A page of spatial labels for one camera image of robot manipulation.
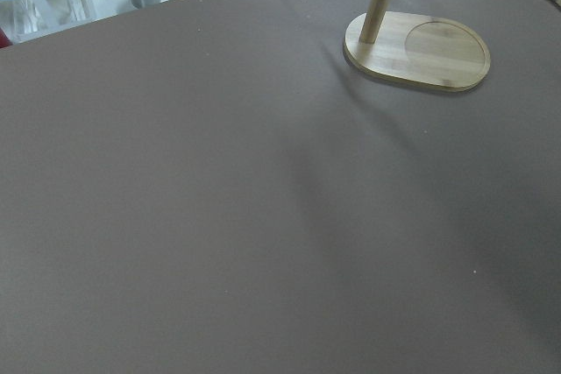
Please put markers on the wooden cup rack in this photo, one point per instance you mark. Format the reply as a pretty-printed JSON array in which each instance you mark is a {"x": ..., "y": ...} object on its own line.
[{"x": 418, "y": 50}]

